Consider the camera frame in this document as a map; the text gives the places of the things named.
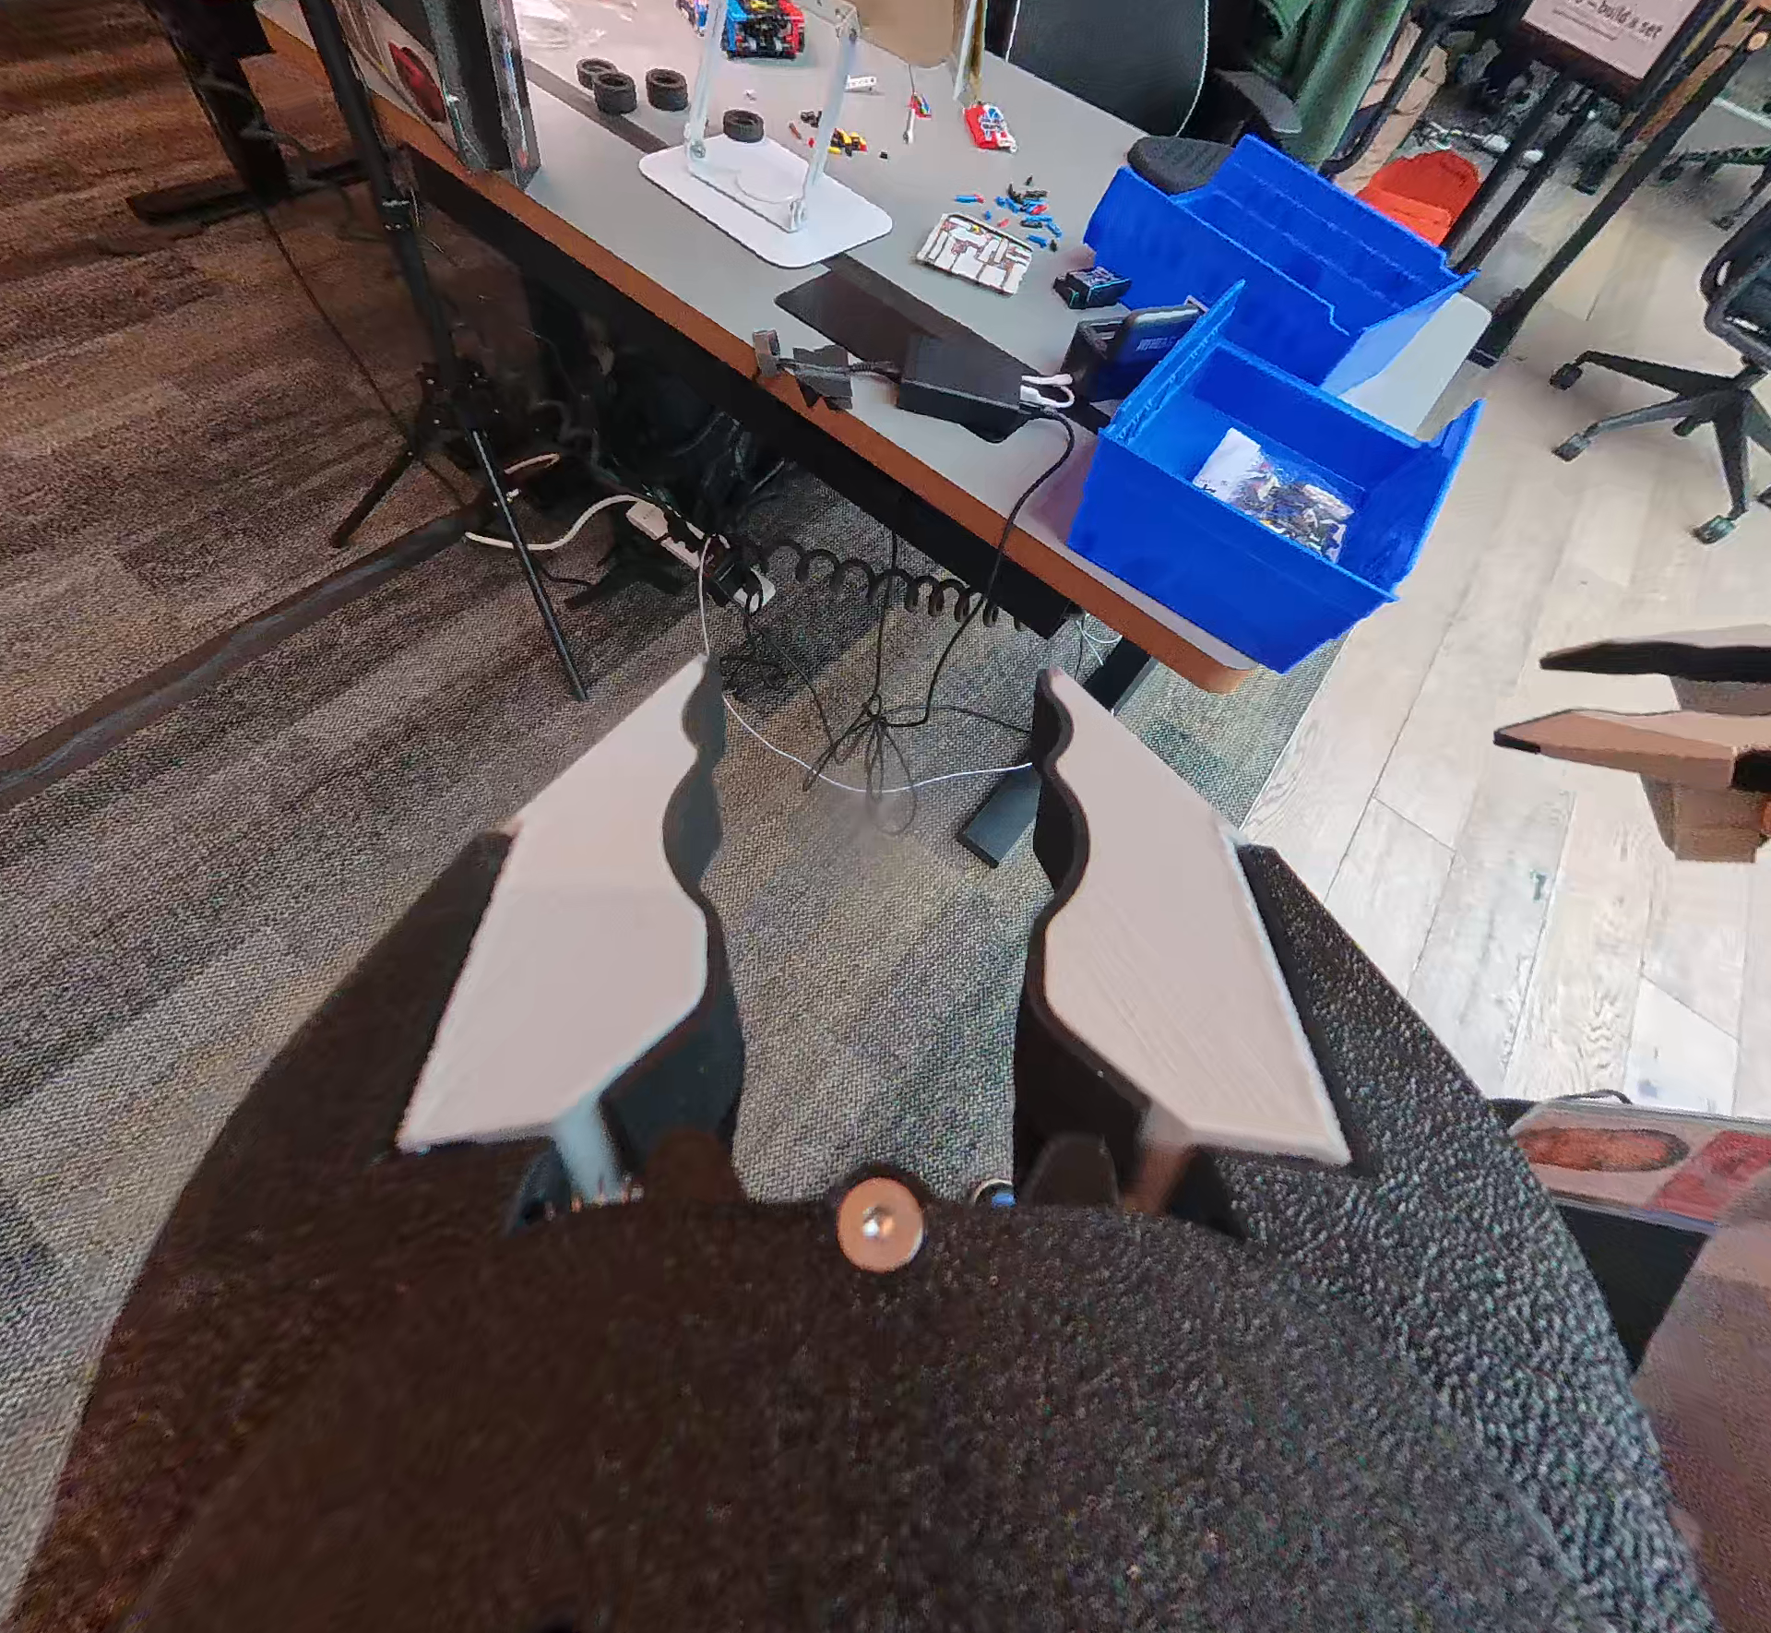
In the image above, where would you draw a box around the red plastic stool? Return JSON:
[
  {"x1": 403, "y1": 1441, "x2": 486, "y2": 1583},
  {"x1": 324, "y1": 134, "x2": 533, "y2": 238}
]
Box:
[{"x1": 1361, "y1": 146, "x2": 1491, "y2": 242}]

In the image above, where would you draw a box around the black chair armrest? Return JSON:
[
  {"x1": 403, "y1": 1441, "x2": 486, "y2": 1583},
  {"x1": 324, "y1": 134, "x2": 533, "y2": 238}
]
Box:
[{"x1": 1126, "y1": 134, "x2": 1234, "y2": 196}]

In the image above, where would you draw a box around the pile of small toy pieces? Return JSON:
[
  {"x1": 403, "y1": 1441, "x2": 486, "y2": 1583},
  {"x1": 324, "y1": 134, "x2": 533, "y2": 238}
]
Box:
[{"x1": 788, "y1": 107, "x2": 896, "y2": 163}]

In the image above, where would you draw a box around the toy set box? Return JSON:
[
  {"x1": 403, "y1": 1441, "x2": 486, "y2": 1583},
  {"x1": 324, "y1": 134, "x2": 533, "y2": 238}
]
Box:
[{"x1": 284, "y1": 0, "x2": 542, "y2": 191}]

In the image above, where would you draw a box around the black floor cable cover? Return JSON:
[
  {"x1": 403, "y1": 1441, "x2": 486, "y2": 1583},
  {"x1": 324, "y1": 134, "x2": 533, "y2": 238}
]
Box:
[{"x1": 0, "y1": 522, "x2": 473, "y2": 807}]

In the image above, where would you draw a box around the white power strip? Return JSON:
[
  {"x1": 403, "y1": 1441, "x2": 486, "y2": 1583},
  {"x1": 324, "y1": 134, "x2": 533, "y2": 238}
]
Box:
[{"x1": 626, "y1": 495, "x2": 776, "y2": 610}]

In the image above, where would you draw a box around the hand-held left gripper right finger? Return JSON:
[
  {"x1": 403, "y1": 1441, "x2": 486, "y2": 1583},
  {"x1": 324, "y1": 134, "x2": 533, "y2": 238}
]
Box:
[{"x1": 1011, "y1": 666, "x2": 1351, "y2": 1212}]

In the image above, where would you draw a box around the blue plastic bin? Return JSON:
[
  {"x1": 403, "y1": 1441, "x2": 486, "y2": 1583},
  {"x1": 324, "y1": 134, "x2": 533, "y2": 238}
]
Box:
[
  {"x1": 1082, "y1": 133, "x2": 1475, "y2": 399},
  {"x1": 1063, "y1": 280, "x2": 1489, "y2": 676}
]

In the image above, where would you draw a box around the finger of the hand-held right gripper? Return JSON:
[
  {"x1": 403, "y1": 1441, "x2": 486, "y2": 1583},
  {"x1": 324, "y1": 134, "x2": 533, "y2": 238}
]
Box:
[
  {"x1": 1534, "y1": 624, "x2": 1771, "y2": 715},
  {"x1": 1491, "y1": 707, "x2": 1771, "y2": 793}
]

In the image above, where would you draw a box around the black power adapter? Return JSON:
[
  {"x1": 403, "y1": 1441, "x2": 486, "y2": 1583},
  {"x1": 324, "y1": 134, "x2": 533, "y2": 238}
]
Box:
[{"x1": 894, "y1": 331, "x2": 1031, "y2": 444}]

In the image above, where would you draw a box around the black hanging power cable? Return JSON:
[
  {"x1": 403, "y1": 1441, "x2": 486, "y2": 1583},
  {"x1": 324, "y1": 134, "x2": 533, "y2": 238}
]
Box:
[{"x1": 800, "y1": 407, "x2": 1082, "y2": 835}]

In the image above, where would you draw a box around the black coiled cable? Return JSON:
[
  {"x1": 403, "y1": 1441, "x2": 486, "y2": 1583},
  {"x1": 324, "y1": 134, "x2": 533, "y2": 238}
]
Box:
[{"x1": 719, "y1": 537, "x2": 997, "y2": 625}]

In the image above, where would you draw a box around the person's grey patterned sweatshirt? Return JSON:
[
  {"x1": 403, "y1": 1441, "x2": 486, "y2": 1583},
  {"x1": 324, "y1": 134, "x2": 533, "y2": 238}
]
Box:
[{"x1": 1630, "y1": 1225, "x2": 1771, "y2": 1633}]

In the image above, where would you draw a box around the printed flat box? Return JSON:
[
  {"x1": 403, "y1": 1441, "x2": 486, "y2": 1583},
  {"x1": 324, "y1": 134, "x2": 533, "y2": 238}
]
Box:
[{"x1": 1509, "y1": 1099, "x2": 1771, "y2": 1234}]

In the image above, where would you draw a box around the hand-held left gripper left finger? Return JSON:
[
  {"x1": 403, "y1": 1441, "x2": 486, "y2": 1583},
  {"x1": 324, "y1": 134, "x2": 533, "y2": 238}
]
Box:
[{"x1": 399, "y1": 658, "x2": 750, "y2": 1212}]

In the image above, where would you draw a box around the clear bag of toy pieces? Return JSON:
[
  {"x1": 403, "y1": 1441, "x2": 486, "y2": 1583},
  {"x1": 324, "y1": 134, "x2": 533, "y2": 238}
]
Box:
[{"x1": 1192, "y1": 425, "x2": 1364, "y2": 554}]

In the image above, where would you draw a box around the black desk cable cover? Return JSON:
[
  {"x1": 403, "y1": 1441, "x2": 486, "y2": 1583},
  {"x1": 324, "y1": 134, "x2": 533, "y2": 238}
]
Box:
[{"x1": 773, "y1": 260, "x2": 972, "y2": 376}]

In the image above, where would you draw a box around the scatter of toy pins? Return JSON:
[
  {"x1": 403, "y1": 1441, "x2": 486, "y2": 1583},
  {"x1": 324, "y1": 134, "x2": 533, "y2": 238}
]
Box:
[{"x1": 950, "y1": 179, "x2": 1063, "y2": 247}]

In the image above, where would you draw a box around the black tripod stand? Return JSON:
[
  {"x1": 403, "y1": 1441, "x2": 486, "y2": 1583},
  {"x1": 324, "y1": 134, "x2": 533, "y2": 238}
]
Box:
[{"x1": 247, "y1": 0, "x2": 590, "y2": 702}]

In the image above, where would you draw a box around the white book stand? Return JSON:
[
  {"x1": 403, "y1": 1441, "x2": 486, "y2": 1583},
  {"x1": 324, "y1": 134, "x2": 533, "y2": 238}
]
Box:
[{"x1": 635, "y1": 0, "x2": 997, "y2": 271}]

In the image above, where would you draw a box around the black open case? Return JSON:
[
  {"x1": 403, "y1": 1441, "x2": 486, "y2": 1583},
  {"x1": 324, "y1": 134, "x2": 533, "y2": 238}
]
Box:
[{"x1": 1069, "y1": 300, "x2": 1204, "y2": 407}]

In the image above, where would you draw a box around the black adapter cable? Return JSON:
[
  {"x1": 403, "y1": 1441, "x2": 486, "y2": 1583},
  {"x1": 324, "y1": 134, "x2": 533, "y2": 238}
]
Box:
[{"x1": 754, "y1": 325, "x2": 902, "y2": 416}]

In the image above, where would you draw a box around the folded sticker sheet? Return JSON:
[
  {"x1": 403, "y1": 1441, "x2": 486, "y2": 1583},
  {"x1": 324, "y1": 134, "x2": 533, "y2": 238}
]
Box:
[{"x1": 913, "y1": 210, "x2": 1041, "y2": 292}]

